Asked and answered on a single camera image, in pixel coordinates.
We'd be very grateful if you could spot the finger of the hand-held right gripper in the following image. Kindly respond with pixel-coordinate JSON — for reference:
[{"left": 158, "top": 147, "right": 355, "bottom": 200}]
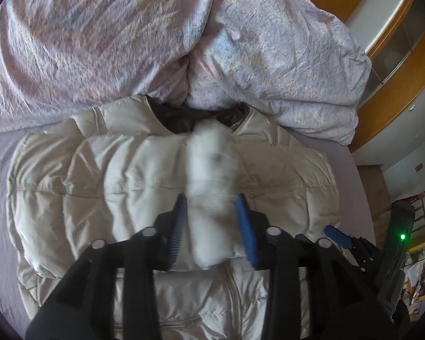
[{"left": 323, "top": 224, "right": 380, "bottom": 284}]

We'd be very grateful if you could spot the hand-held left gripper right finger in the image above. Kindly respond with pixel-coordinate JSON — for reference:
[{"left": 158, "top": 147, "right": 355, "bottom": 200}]
[{"left": 234, "top": 193, "right": 401, "bottom": 340}]

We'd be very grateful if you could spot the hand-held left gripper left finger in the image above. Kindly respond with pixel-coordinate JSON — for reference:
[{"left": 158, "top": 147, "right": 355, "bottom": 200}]
[{"left": 25, "top": 195, "right": 188, "bottom": 340}]

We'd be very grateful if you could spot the white puffer jacket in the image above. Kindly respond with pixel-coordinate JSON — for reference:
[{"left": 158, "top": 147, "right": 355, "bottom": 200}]
[{"left": 7, "top": 94, "right": 342, "bottom": 340}]

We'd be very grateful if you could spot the wooden chair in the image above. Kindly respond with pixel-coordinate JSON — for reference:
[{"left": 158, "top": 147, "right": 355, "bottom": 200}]
[{"left": 404, "top": 189, "right": 425, "bottom": 234}]

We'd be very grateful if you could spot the wooden nightstand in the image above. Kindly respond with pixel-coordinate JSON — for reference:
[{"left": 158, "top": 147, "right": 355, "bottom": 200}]
[{"left": 356, "top": 164, "right": 392, "bottom": 248}]

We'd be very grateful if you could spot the wooden wardrobe with glass doors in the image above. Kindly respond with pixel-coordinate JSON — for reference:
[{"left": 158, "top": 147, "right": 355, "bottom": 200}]
[{"left": 306, "top": 0, "right": 425, "bottom": 154}]

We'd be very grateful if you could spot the pink floral duvet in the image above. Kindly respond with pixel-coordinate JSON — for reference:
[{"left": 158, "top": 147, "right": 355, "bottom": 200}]
[{"left": 0, "top": 0, "right": 372, "bottom": 146}]

